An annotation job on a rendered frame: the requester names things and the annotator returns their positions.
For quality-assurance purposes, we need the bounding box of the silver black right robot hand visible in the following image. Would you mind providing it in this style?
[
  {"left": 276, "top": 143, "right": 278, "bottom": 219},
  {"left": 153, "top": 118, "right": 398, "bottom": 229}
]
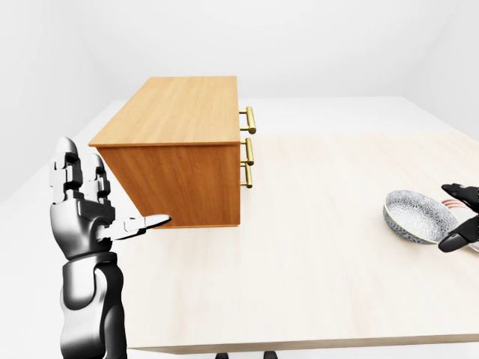
[{"left": 437, "top": 182, "right": 479, "bottom": 254}]

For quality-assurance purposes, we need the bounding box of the brass drawer handle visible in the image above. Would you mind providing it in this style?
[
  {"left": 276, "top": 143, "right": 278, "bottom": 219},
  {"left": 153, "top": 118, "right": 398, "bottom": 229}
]
[
  {"left": 239, "top": 106, "right": 258, "bottom": 135},
  {"left": 239, "top": 163, "right": 254, "bottom": 189},
  {"left": 239, "top": 137, "right": 256, "bottom": 167}
]

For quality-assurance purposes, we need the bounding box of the wooden cabinet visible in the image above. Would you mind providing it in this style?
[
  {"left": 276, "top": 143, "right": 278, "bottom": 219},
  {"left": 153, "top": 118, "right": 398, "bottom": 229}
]
[{"left": 88, "top": 76, "right": 242, "bottom": 228}]

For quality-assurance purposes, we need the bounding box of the patterned black white bowl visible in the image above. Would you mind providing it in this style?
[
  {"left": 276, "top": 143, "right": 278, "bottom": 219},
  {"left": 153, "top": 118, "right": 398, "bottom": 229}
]
[{"left": 382, "top": 189, "right": 460, "bottom": 246}]

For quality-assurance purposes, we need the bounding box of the white plate with red rings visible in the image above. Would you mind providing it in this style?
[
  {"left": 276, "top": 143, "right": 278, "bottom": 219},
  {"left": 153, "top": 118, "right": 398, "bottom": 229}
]
[{"left": 441, "top": 198, "right": 479, "bottom": 253}]

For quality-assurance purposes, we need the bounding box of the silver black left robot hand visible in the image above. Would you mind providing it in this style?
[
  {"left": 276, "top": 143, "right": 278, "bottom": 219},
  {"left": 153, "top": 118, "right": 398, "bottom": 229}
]
[{"left": 47, "top": 136, "right": 174, "bottom": 262}]

